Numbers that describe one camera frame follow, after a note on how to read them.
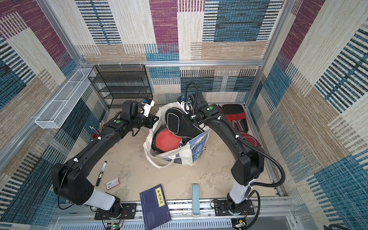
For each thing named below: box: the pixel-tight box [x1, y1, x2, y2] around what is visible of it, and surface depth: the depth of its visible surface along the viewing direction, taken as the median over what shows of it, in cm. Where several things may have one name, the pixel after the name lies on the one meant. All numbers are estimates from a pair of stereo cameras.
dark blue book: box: [139, 184, 173, 230], surface depth 76 cm
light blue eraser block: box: [191, 183, 200, 217], surface depth 74 cm
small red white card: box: [105, 177, 121, 190], surface depth 83 cm
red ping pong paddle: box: [155, 129, 183, 152], surface depth 94 cm
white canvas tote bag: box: [143, 102, 211, 169], surface depth 81 cm
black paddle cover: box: [164, 107, 204, 144], surface depth 85 cm
